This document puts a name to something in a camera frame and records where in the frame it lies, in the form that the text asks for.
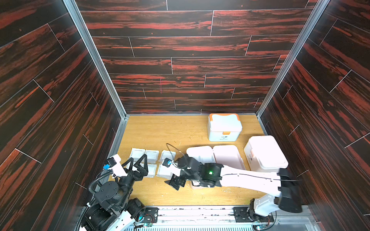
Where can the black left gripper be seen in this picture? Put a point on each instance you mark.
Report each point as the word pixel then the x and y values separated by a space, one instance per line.
pixel 143 171

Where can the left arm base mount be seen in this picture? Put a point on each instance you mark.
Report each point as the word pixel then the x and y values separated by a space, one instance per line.
pixel 147 218

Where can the white orange-trimmed medicine chest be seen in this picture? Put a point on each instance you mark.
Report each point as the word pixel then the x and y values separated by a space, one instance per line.
pixel 224 127

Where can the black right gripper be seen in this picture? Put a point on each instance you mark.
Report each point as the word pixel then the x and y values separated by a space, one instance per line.
pixel 182 172

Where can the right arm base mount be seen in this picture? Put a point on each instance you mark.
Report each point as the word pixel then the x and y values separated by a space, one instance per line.
pixel 245 214

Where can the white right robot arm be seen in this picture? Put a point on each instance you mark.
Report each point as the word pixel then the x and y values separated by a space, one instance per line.
pixel 281 191

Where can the pink medicine chest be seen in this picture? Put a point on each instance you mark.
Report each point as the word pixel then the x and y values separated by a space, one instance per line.
pixel 227 155

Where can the white gauze packet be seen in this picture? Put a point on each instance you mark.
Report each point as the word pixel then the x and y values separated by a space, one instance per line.
pixel 136 153
pixel 152 156
pixel 152 168
pixel 164 172
pixel 167 154

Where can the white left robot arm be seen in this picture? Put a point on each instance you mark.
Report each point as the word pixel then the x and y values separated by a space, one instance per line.
pixel 111 207

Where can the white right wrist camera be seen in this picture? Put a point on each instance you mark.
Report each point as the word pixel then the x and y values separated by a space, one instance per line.
pixel 170 165

